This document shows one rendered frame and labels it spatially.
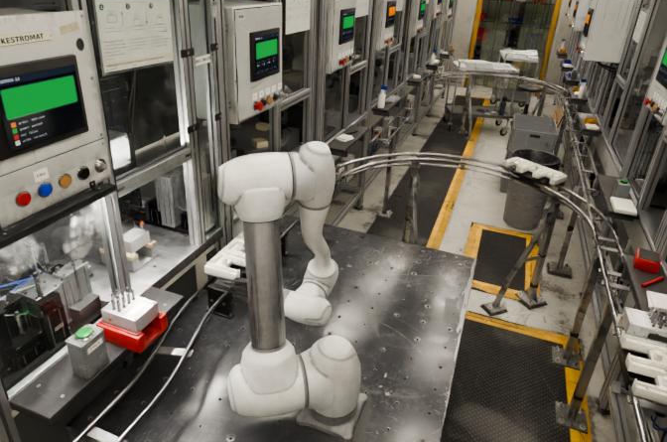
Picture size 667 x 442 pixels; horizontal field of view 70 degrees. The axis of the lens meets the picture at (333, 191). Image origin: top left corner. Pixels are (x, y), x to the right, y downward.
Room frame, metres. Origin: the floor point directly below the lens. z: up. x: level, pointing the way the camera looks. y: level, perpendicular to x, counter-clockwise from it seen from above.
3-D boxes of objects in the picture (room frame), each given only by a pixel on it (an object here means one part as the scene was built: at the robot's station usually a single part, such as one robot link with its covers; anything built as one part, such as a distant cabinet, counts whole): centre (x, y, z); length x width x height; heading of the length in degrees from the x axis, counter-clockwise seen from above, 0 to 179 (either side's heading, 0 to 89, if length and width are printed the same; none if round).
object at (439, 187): (5.72, -1.42, 0.01); 5.85 x 0.59 x 0.01; 160
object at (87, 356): (1.00, 0.66, 0.97); 0.08 x 0.08 x 0.12; 70
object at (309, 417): (1.11, -0.04, 0.71); 0.22 x 0.18 x 0.06; 160
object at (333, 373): (1.09, -0.02, 0.85); 0.18 x 0.16 x 0.22; 108
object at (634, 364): (1.21, -1.05, 0.84); 0.37 x 0.14 x 0.10; 160
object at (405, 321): (1.51, 0.02, 0.66); 1.50 x 1.06 x 0.04; 160
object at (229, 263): (1.71, 0.36, 0.84); 0.36 x 0.14 x 0.10; 160
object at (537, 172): (2.82, -1.25, 0.84); 0.37 x 0.14 x 0.10; 38
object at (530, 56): (7.60, -2.75, 0.48); 0.84 x 0.58 x 0.97; 168
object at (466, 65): (6.54, -1.94, 0.48); 0.88 x 0.56 x 0.96; 88
